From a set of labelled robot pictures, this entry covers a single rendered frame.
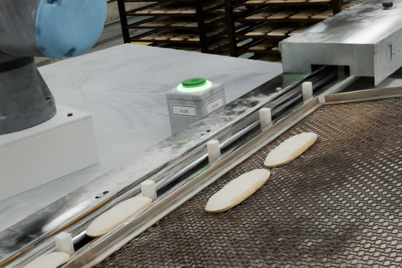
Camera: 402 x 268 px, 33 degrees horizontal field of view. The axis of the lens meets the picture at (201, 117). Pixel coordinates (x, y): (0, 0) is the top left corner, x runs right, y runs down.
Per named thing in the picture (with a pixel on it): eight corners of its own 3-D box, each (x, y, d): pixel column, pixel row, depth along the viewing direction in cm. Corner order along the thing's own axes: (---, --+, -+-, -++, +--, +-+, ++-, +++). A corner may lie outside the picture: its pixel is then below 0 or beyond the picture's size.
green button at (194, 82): (192, 86, 113) (191, 76, 112) (212, 87, 111) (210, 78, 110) (177, 93, 110) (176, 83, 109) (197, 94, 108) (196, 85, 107)
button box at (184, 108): (198, 139, 119) (190, 78, 115) (237, 144, 114) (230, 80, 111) (170, 157, 112) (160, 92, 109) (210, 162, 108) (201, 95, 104)
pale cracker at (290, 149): (297, 137, 82) (294, 128, 82) (325, 134, 80) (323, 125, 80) (256, 168, 75) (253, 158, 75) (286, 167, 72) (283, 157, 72)
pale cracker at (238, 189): (249, 174, 73) (246, 164, 73) (279, 173, 71) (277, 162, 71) (196, 213, 66) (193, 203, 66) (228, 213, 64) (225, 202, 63)
